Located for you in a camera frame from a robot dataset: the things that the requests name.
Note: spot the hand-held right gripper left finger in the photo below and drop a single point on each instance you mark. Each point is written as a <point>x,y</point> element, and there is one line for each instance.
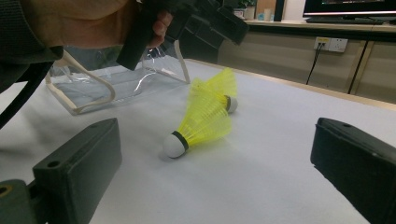
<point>77,168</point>

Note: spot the white wall socket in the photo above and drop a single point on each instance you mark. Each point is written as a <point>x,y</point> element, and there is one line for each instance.
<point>337,45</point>

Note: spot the yellow shuttlecock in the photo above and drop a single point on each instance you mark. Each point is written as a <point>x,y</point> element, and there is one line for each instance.
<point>202,124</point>
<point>224,82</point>

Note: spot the clear plastic bag beige trim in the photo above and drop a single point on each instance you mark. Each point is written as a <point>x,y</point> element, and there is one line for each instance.
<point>118,84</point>

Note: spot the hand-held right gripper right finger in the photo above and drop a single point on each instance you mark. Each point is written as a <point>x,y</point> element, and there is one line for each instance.
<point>358,168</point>

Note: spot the beige counter with black edge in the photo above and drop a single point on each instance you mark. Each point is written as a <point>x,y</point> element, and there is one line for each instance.
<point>280,29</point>

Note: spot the dark upright post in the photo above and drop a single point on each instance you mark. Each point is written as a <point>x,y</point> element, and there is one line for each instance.
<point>279,11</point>

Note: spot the green plant in white pot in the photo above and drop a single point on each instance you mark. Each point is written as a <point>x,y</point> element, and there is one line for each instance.
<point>249,11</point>

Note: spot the black monitor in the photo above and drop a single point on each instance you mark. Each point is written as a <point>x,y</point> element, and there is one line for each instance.
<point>348,6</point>

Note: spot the beige cabinet front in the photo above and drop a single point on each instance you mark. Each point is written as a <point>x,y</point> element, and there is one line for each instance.
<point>280,56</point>

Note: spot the black keyboard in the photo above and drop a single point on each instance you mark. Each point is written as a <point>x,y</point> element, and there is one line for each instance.
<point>342,20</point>

